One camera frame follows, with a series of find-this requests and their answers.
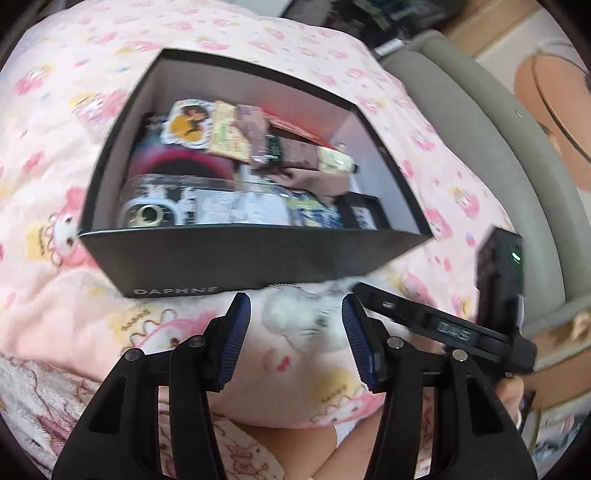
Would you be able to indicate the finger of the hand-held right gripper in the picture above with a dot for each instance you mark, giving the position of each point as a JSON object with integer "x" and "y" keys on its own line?
{"x": 392, "y": 309}

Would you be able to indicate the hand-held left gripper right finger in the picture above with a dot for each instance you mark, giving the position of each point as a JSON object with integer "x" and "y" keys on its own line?
{"x": 359, "y": 344}

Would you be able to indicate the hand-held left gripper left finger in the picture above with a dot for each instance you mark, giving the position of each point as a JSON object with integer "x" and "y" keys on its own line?
{"x": 233, "y": 344}

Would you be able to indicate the white fluffy puff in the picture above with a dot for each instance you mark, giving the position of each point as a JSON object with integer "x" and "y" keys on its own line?
{"x": 300, "y": 314}

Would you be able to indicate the brown green cream tube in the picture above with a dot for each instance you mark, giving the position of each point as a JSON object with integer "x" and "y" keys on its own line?
{"x": 300, "y": 152}

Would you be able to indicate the red printed envelope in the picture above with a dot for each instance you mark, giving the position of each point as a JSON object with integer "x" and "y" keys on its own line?
{"x": 295, "y": 124}

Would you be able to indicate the cartoon sticker pack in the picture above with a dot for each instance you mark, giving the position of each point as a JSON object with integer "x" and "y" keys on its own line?
{"x": 187, "y": 122}

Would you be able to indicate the person's right hand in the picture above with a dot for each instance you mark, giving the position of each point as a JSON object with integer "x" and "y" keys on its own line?
{"x": 510, "y": 397}

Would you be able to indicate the blue patterned packet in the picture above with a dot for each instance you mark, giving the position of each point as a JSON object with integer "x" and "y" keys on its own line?
{"x": 314, "y": 212}

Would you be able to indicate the white printed paper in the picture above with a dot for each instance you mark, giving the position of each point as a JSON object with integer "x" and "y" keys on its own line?
{"x": 240, "y": 207}

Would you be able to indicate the round pink black case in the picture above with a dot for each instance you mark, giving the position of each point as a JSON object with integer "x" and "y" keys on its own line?
{"x": 184, "y": 161}

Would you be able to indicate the pink floral pajama clothing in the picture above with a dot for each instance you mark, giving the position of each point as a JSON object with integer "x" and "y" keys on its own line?
{"x": 41, "y": 406}

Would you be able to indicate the yellow printed card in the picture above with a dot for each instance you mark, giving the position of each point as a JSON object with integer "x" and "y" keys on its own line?
{"x": 226, "y": 134}

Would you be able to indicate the pink cartoon printed blanket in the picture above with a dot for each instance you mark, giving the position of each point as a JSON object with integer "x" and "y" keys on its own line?
{"x": 55, "y": 138}

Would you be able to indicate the dark cluttered goods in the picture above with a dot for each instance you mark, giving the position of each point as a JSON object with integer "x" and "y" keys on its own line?
{"x": 397, "y": 18}

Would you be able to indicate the black picture frame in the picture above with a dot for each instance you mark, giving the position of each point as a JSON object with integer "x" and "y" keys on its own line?
{"x": 364, "y": 203}

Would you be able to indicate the white instant camera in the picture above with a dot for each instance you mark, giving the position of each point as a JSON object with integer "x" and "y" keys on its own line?
{"x": 147, "y": 214}

